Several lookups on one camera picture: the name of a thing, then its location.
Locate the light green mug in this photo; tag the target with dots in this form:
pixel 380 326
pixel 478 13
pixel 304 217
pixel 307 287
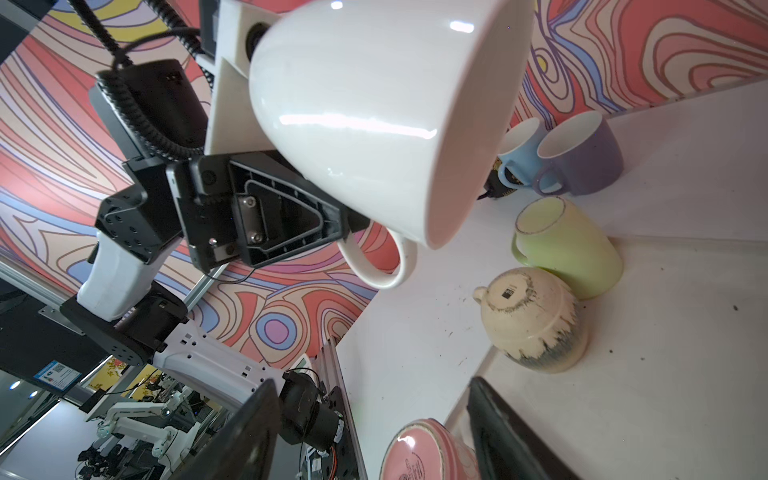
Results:
pixel 553 234

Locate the pink patterned mug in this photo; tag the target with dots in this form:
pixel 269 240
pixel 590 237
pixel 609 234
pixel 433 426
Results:
pixel 423 450

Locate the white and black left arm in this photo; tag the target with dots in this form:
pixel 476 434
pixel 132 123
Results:
pixel 152 112

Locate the white small mug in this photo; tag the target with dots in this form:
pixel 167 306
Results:
pixel 396 109

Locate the cream speckled round mug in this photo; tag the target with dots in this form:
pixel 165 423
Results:
pixel 530 316

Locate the purple mug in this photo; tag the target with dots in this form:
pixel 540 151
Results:
pixel 581 156

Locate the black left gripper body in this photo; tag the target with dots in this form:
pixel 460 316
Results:
pixel 203 199

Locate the black skull mug red inside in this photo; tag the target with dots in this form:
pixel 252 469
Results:
pixel 495 189

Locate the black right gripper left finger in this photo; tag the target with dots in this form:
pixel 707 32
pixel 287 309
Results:
pixel 244 448

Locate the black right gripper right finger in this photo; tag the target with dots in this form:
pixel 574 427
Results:
pixel 506 447

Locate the light blue mug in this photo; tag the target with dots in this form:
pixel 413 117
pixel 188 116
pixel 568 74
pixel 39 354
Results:
pixel 517 153

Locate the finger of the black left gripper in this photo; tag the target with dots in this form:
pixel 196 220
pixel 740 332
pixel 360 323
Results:
pixel 278 214

